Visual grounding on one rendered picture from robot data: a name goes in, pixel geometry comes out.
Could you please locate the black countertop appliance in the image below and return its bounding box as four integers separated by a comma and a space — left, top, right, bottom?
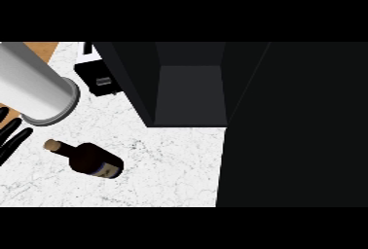
73, 42, 123, 97

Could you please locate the dark wine bottle with cork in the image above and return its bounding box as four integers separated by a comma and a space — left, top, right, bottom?
41, 138, 126, 180

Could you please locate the dark grey cabinet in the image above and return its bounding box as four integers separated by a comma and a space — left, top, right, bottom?
91, 42, 271, 128

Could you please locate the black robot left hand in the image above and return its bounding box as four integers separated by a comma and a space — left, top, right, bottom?
0, 106, 33, 167

